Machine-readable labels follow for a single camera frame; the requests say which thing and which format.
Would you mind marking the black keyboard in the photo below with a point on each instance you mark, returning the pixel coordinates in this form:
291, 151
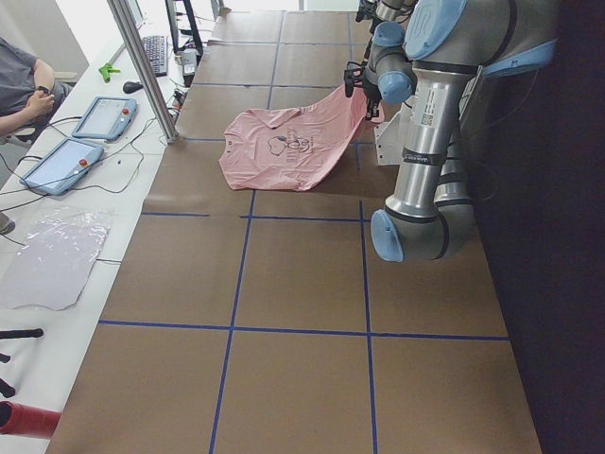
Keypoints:
155, 47

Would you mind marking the pink Snoopy t-shirt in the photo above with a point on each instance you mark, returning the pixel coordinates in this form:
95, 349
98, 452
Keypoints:
293, 148

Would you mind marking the seated person grey shirt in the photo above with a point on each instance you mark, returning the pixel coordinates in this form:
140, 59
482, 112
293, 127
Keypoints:
30, 93

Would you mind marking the wrist black camera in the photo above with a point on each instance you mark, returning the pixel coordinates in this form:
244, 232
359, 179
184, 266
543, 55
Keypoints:
353, 77

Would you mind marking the black tripod legs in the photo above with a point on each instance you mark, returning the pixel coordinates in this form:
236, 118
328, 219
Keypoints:
8, 390

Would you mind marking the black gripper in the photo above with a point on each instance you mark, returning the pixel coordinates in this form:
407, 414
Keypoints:
371, 100

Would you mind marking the white labelled box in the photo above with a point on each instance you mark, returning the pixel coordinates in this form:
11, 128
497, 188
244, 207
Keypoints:
189, 62

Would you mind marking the black computer mouse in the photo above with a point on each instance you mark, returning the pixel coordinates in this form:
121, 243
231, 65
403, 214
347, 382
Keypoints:
130, 87

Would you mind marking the far blue teach pendant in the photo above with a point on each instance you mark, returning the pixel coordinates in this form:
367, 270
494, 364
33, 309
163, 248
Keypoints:
107, 118

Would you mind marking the silver-grey robot arm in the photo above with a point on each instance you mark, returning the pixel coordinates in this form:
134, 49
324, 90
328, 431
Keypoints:
430, 215
384, 10

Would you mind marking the red cylinder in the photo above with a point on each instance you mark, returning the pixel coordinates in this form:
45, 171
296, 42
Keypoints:
21, 420

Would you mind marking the blue teach pendant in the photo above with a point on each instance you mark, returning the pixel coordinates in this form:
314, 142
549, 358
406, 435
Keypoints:
107, 118
62, 167

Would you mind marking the clear plastic bag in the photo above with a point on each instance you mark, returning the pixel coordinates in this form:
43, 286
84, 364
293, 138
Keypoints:
53, 266

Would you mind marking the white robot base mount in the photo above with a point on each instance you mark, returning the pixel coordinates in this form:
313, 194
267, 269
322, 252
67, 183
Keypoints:
390, 137

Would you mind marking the green plastic clamp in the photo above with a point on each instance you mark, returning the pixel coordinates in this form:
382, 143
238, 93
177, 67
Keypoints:
107, 70

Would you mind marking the near blue teach pendant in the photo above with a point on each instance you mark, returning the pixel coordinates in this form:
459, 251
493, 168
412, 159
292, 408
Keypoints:
62, 167

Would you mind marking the aluminium frame post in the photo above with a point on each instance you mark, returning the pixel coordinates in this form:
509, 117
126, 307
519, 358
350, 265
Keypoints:
132, 41

